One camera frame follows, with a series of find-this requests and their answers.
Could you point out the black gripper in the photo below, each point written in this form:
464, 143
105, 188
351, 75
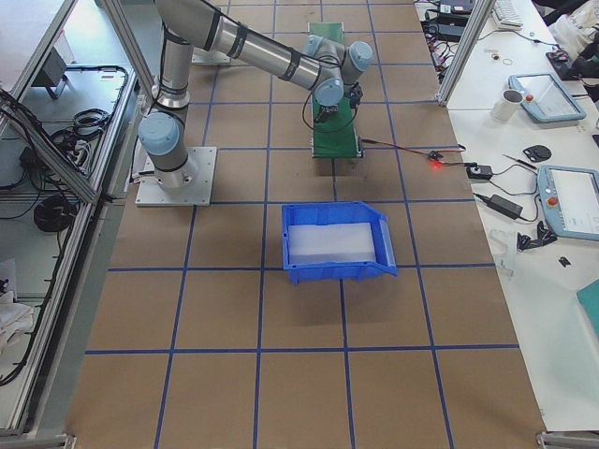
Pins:
327, 110

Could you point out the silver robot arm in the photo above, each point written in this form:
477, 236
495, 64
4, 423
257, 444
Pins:
327, 68

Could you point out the green conveyor belt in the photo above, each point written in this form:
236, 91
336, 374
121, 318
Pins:
337, 138

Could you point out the blue plastic bin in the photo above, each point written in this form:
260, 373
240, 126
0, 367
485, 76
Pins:
335, 241

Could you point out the black speed control knob box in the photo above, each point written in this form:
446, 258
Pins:
479, 172

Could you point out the white mug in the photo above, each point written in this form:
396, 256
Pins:
507, 105

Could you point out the black power adapter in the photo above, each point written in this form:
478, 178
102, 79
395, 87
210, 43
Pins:
504, 206

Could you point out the teach pendant tablet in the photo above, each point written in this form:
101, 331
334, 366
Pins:
546, 99
569, 200

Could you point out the aluminium frame post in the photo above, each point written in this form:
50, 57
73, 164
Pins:
472, 31

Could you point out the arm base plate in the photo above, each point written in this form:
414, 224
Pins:
190, 185

